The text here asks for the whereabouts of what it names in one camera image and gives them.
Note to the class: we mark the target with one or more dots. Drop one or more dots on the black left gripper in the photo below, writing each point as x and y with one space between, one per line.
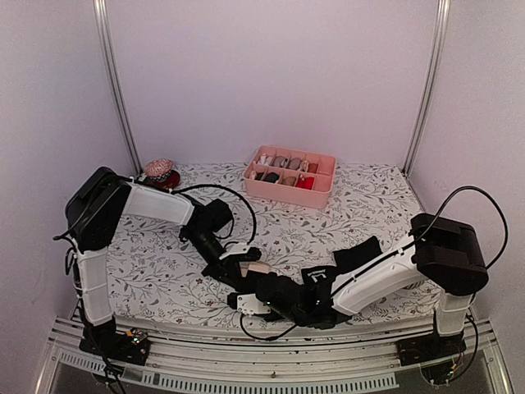
229 268

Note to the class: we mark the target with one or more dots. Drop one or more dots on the black underwear beige waistband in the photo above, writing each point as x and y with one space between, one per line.
253 272

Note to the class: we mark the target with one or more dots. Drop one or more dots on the pink divided storage box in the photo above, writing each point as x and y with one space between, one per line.
290 176

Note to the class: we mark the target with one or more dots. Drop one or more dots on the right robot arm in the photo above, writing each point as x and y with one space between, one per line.
437 249

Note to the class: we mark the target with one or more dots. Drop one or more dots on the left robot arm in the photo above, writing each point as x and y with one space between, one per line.
93 215

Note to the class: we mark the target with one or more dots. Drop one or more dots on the black underwear white lettering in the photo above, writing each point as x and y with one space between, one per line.
346 260

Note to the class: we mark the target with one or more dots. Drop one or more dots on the red patterned pincushion on saucer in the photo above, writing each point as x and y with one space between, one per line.
161 174

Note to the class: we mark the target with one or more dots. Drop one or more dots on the floral patterned table mat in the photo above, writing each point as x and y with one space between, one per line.
153 276

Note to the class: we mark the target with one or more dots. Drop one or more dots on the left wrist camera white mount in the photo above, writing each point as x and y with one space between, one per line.
241 253

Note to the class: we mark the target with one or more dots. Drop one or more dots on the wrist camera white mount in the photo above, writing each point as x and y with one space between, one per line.
241 253
247 304

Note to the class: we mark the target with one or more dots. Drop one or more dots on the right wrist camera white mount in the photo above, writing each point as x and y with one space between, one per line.
247 304

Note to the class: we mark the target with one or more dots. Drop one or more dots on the aluminium front rail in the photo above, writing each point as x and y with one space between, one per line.
346 359

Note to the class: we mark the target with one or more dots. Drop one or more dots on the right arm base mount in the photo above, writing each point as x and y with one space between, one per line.
429 347

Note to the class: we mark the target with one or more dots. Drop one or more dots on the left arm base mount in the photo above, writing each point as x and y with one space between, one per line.
131 347

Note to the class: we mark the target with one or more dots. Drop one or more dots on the left aluminium frame post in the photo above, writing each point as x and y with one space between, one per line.
105 38

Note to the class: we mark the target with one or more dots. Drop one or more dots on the aluminium frame post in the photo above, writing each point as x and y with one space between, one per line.
105 38
437 45

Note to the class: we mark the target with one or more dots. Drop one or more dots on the right aluminium frame post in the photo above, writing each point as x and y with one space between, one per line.
437 45

